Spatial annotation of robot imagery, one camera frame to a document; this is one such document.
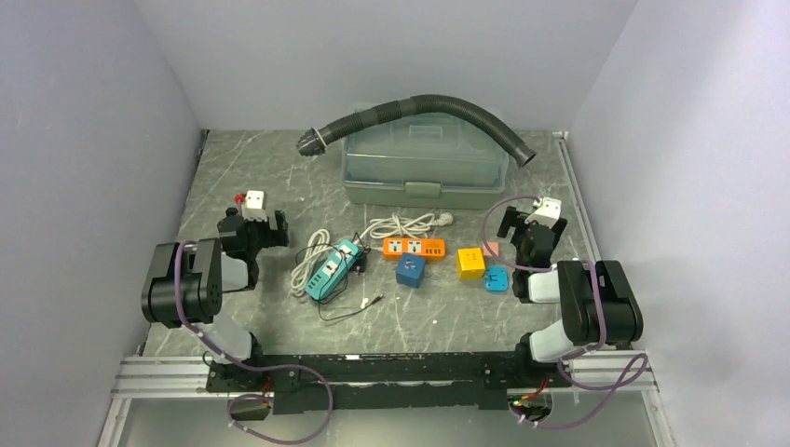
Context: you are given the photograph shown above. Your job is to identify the black corrugated hose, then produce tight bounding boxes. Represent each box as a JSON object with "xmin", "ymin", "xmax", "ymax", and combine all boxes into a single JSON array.
[{"xmin": 295, "ymin": 93, "xmax": 538, "ymax": 169}]

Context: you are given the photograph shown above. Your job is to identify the yellow cube socket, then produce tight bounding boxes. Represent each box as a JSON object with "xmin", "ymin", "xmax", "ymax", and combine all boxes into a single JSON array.
[{"xmin": 456, "ymin": 247, "xmax": 486, "ymax": 280}]

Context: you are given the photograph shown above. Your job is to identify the orange power strip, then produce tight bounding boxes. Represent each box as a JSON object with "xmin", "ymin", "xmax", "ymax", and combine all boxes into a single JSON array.
[{"xmin": 382, "ymin": 237, "xmax": 447, "ymax": 261}]

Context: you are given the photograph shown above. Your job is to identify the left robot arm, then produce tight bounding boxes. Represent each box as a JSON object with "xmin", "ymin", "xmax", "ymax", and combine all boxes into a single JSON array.
[{"xmin": 141, "ymin": 208, "xmax": 289, "ymax": 392}]

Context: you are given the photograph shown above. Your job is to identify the white cable of teal strip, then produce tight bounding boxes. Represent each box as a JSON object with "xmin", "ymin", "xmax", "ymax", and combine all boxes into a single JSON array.
[{"xmin": 289, "ymin": 228, "xmax": 334, "ymax": 299}]

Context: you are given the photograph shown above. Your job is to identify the black power adapter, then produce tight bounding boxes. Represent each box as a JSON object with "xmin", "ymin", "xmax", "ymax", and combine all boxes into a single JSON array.
[{"xmin": 349, "ymin": 246, "xmax": 371, "ymax": 275}]

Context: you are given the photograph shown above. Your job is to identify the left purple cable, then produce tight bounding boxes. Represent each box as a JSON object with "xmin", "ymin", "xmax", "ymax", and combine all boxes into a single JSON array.
[{"xmin": 174, "ymin": 240, "xmax": 335, "ymax": 447}]

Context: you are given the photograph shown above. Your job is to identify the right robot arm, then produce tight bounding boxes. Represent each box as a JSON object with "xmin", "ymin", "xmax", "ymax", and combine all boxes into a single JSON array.
[{"xmin": 497, "ymin": 206, "xmax": 645, "ymax": 386}]

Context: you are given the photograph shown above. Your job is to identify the pink small block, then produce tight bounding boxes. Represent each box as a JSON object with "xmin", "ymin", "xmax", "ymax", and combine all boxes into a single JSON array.
[{"xmin": 481, "ymin": 241, "xmax": 499, "ymax": 257}]

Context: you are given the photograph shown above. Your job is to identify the light blue flat adapter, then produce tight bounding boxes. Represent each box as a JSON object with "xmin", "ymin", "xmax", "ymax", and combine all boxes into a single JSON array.
[{"xmin": 484, "ymin": 265, "xmax": 510, "ymax": 292}]

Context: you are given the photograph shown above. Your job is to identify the purple cable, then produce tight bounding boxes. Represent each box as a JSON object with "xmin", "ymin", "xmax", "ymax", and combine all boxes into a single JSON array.
[
  {"xmin": 174, "ymin": 240, "xmax": 335, "ymax": 447},
  {"xmin": 480, "ymin": 196, "xmax": 650, "ymax": 431}
]

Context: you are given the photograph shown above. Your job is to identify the blue cube socket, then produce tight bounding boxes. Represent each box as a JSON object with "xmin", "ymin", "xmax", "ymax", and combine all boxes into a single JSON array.
[{"xmin": 395, "ymin": 253, "xmax": 427, "ymax": 289}]

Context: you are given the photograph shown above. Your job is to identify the teal power strip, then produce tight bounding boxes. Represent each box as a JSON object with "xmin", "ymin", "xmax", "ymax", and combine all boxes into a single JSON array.
[{"xmin": 305, "ymin": 239, "xmax": 361, "ymax": 302}]

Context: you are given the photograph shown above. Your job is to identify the aluminium rail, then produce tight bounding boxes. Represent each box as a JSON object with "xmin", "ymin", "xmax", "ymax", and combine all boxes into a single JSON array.
[{"xmin": 111, "ymin": 350, "xmax": 660, "ymax": 401}]

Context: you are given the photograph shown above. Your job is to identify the thin black adapter cable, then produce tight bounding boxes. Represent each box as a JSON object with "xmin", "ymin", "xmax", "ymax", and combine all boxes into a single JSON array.
[{"xmin": 293, "ymin": 231, "xmax": 385, "ymax": 323}]

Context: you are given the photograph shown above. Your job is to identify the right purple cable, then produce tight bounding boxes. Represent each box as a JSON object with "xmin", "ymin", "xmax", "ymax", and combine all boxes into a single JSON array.
[{"xmin": 480, "ymin": 196, "xmax": 650, "ymax": 431}]

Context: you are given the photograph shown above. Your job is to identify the translucent green storage box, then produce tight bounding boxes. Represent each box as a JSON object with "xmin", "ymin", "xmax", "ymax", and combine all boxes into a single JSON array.
[{"xmin": 342, "ymin": 113, "xmax": 511, "ymax": 210}]

